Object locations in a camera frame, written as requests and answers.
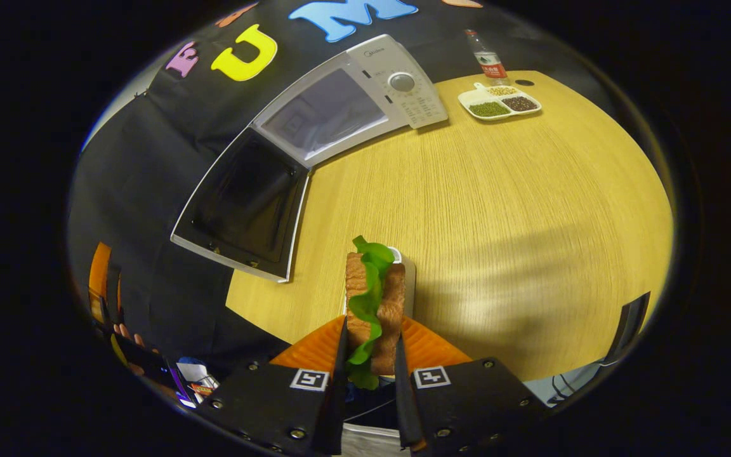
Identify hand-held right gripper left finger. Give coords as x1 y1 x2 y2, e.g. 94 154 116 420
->
197 315 348 454

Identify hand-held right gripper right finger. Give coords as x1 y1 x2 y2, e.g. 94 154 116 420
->
394 315 547 453

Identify lettuce sandwich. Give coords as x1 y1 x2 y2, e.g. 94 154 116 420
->
345 235 406 390

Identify white microwave oven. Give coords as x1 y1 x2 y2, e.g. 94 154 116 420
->
170 34 449 283

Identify small colourful packets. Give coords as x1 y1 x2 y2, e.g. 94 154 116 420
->
175 357 221 399

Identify white tray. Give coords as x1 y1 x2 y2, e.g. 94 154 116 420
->
388 246 417 319

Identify light blue cloth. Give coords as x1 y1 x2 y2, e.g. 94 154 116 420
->
523 361 615 408

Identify dark panel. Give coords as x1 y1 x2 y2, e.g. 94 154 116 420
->
603 291 652 368

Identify white divided dish of beans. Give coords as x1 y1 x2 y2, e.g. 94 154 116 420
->
458 83 543 121

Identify clear water bottle red label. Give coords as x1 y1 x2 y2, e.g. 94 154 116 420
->
465 29 509 86

